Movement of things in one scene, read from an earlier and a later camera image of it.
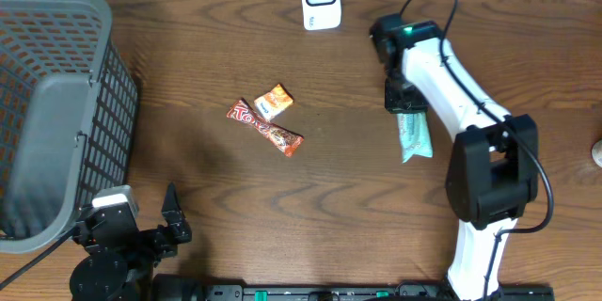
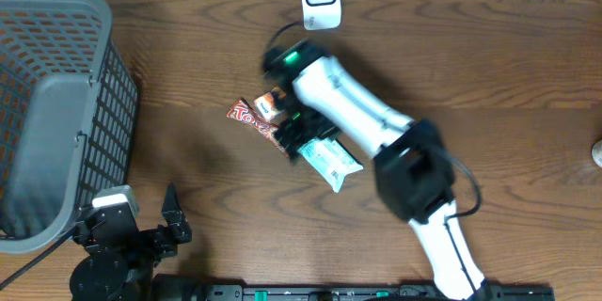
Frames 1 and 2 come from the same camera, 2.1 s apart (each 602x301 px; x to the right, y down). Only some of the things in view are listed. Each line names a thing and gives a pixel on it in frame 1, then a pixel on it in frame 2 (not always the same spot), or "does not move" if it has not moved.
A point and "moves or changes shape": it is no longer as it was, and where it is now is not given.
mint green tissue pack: (415, 134) moves or changes shape
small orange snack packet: (273, 102) does not move
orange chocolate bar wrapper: (285, 140) does not move
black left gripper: (162, 242) does not move
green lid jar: (596, 152) does not move
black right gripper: (393, 104) to (295, 139)
